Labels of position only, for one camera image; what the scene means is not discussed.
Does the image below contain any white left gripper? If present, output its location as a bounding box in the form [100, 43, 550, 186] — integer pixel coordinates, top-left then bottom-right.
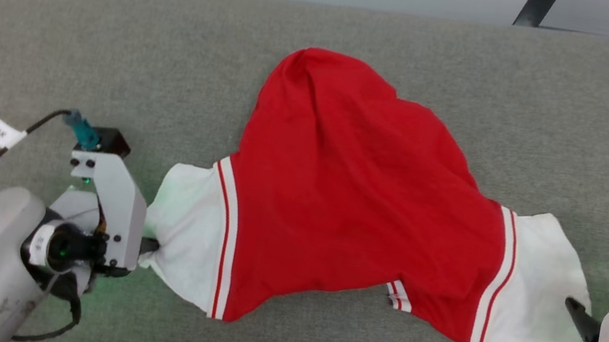
[14, 140, 175, 315]

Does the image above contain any red and white sports jersey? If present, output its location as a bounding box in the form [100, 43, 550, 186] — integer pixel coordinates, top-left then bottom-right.
[129, 23, 609, 342]

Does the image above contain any thin black cable loop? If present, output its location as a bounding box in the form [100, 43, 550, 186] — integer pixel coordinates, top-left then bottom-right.
[10, 266, 89, 342]

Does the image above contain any white cable label tag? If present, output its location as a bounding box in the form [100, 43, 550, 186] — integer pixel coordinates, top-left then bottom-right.
[0, 118, 30, 153]

